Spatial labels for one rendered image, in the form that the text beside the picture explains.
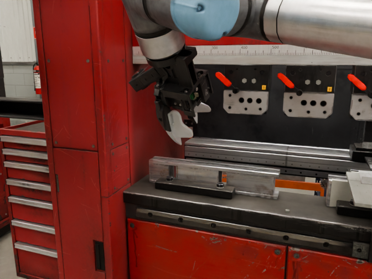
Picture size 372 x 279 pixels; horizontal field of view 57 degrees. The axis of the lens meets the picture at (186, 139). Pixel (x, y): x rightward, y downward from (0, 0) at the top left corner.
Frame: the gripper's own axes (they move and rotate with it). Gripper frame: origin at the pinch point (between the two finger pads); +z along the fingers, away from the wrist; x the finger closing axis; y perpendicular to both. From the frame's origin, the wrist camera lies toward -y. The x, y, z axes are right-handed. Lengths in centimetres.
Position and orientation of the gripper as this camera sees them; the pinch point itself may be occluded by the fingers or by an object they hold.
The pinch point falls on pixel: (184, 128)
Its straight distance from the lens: 72.4
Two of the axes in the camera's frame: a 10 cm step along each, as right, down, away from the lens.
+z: 2.5, 6.7, 7.0
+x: 5.1, -7.0, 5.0
